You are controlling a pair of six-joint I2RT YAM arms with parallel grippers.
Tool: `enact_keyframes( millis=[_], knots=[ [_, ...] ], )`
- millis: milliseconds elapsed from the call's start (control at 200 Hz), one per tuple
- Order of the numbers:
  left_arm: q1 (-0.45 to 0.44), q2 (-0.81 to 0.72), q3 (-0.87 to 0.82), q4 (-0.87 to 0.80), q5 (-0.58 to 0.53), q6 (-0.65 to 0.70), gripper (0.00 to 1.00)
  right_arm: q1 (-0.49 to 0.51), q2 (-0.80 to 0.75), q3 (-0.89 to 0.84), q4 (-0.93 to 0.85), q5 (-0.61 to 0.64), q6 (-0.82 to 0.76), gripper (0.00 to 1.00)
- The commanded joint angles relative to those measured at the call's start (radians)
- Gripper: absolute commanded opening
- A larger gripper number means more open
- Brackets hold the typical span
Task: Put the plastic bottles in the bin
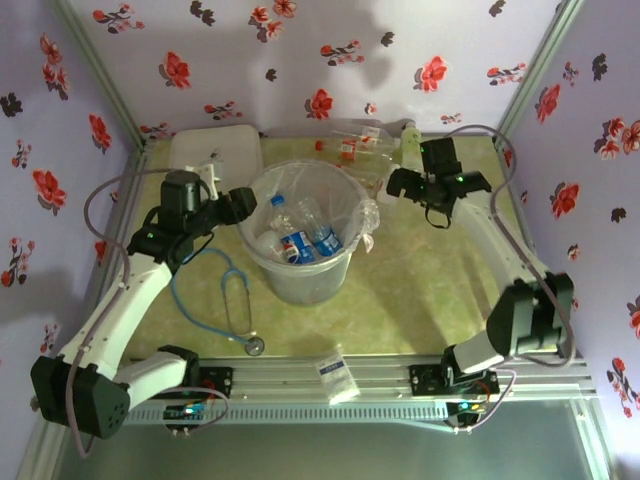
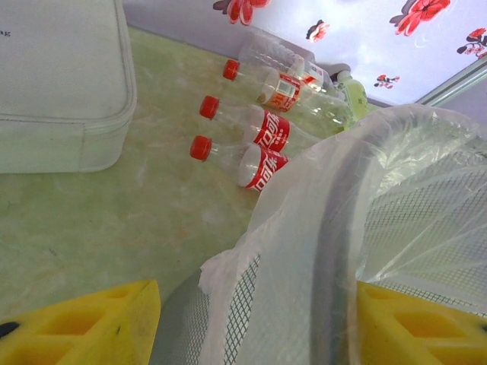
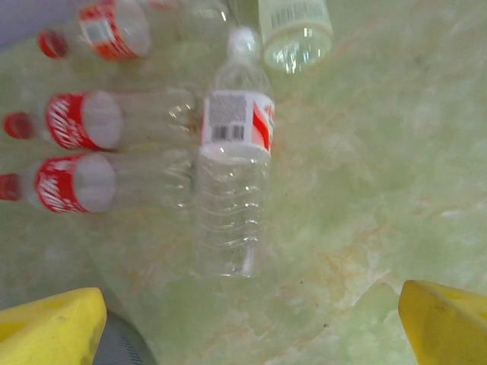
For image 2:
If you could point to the clear bottle red-white label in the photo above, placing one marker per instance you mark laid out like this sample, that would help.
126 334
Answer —
266 51

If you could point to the red-cap bottle orange label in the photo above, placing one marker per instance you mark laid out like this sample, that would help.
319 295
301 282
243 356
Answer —
285 91

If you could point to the clear plastic bin liner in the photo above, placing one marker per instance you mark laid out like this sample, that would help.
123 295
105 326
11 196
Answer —
289 228

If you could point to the aluminium frame post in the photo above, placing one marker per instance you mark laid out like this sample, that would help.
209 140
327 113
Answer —
456 81

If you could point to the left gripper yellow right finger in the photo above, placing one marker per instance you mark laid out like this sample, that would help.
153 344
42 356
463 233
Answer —
418 334

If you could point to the white plastic storage box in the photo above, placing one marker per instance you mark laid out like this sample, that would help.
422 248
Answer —
57 76

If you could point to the green drink bottle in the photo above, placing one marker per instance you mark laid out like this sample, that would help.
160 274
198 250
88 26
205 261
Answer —
355 97

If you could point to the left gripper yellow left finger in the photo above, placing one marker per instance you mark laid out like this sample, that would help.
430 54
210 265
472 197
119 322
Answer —
76 331

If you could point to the red-cap cola bottle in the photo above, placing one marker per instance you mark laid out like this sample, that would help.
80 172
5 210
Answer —
266 171
272 131

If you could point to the grey mesh waste bin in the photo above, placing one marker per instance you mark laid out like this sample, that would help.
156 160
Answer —
182 323

